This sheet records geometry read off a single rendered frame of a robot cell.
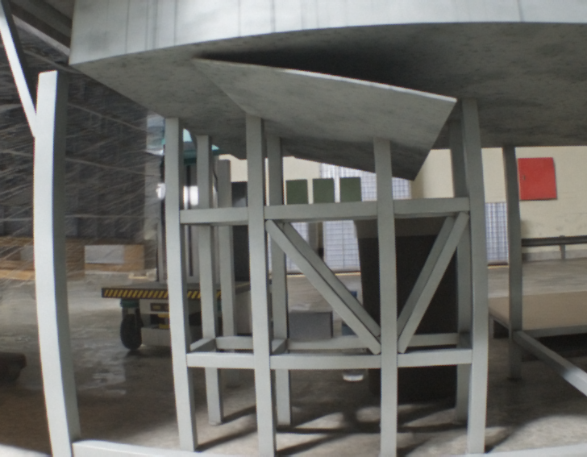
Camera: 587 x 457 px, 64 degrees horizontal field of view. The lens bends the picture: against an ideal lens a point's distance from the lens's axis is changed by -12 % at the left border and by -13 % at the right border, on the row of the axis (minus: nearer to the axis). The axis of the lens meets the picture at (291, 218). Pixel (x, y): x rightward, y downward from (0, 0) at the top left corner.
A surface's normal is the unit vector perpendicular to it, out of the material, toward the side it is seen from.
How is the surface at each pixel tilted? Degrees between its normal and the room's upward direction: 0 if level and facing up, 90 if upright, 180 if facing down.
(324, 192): 90
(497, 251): 91
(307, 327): 90
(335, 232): 90
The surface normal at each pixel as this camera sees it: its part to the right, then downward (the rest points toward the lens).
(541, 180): -0.17, -0.04
